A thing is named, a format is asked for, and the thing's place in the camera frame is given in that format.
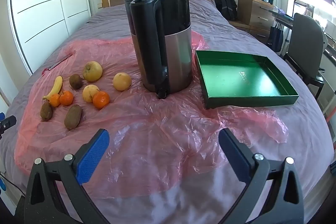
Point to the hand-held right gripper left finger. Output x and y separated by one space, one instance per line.
92 158

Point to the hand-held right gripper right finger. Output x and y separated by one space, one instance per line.
233 155

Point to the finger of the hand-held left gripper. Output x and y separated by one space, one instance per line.
8 122

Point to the brown kiwi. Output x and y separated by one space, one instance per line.
46 111
73 117
75 81

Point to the small orange mandarin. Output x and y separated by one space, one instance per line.
54 100

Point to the large orange mandarin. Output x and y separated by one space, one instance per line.
101 100

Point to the yellow banana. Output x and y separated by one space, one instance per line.
56 86

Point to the orange mandarin with stem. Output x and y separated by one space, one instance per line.
66 98

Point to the striped yellow pepino melon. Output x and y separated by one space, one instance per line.
88 92

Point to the green rectangular tray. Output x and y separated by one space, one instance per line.
236 79

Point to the round yellow citrus fruit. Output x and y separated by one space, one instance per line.
122 81

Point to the yellow-red apple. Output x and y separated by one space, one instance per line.
92 71

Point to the pink plastic sheet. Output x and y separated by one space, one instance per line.
147 129

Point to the black and steel electric kettle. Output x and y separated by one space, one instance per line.
173 56

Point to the white wardrobe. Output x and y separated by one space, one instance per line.
39 3

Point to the black shopping bag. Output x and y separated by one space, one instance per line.
275 37

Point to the grey chair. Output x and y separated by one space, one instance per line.
304 37

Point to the wooden dresser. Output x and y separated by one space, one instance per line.
258 14

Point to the glass desk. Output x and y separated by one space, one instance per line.
282 18

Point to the black backpack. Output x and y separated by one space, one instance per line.
225 6

